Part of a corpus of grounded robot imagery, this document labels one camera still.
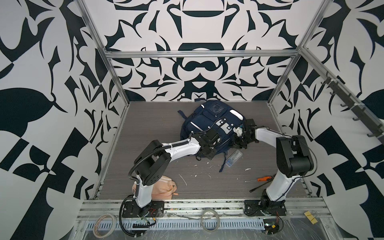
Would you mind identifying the navy blue student backpack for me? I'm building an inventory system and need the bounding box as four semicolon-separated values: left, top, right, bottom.
178;100;245;161

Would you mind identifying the pink striped pencil pouch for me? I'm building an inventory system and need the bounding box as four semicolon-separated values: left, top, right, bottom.
144;176;178;201

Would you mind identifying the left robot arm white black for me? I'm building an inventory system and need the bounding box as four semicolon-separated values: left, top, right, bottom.
128;128;224;209

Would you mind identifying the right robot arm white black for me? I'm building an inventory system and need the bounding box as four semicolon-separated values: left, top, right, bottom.
234;119;315;215

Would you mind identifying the clear plastic pencil case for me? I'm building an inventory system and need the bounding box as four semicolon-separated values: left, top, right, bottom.
226;150;243;168

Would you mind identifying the yellow sticky note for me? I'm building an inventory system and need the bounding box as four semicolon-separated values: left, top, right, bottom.
304;211;318;225

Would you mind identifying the roll of clear tape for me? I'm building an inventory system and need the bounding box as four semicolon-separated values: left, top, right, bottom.
93;214;117;239

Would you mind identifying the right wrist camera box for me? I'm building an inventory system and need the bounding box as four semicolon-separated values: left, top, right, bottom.
233;127;243;137

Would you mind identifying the orange handled screwdriver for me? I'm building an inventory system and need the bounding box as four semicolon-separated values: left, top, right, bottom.
244;176;273;183

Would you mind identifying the black handled screwdriver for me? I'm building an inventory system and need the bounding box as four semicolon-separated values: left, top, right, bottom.
249;180;272;193

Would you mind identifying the black corrugated cable conduit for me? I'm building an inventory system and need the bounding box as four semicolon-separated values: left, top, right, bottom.
128;139;193;184

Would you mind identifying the black wall hook rail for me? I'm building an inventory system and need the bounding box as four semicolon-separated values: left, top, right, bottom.
320;72;384;145

